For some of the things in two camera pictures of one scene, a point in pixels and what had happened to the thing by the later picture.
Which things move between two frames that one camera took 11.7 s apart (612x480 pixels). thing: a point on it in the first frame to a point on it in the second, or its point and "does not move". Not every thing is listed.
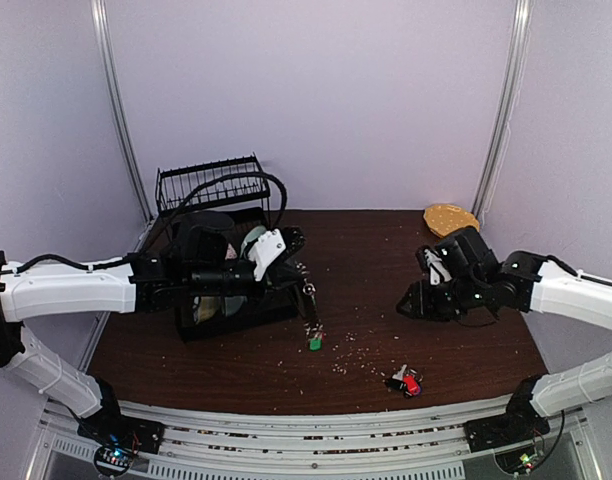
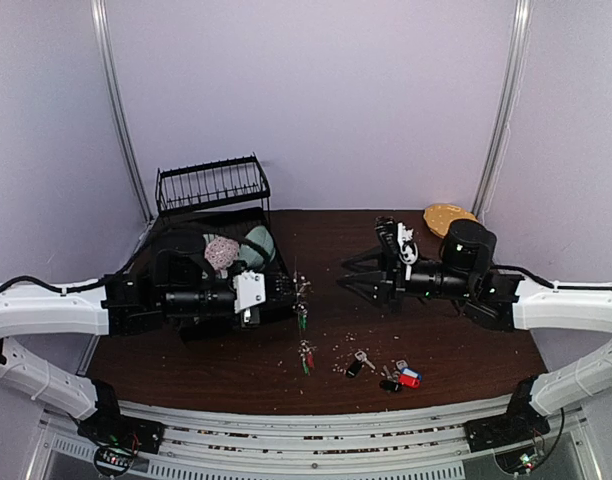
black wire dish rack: (227, 180) does not move
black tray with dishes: (216, 291) does not move
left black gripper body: (272, 284) to (254, 321)
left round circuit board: (113, 460) does not move
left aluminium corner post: (101, 13) does not move
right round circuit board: (518, 461) does not move
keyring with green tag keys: (314, 330) to (302, 289)
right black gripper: (431, 293) to (391, 275)
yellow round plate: (444, 218) does not move
